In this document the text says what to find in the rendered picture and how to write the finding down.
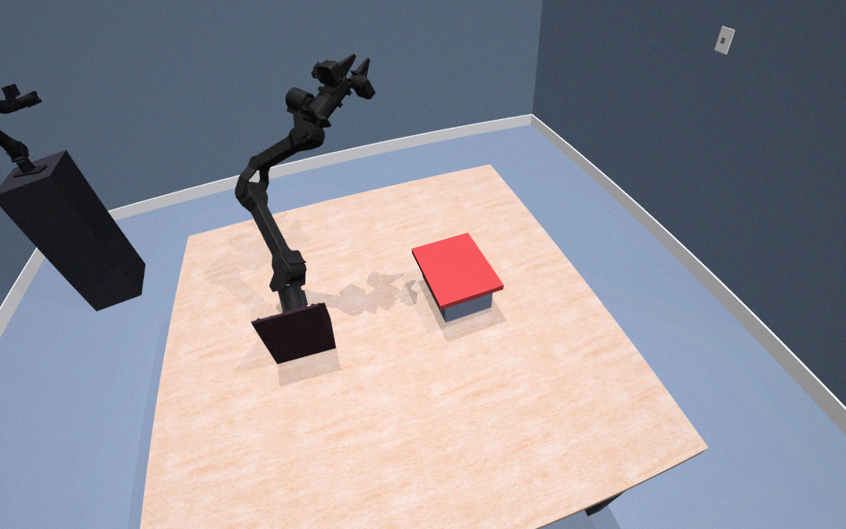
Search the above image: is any red lid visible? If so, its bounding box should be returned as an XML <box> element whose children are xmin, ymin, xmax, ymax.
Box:
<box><xmin>411</xmin><ymin>233</ymin><xmax>504</xmax><ymax>310</ymax></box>

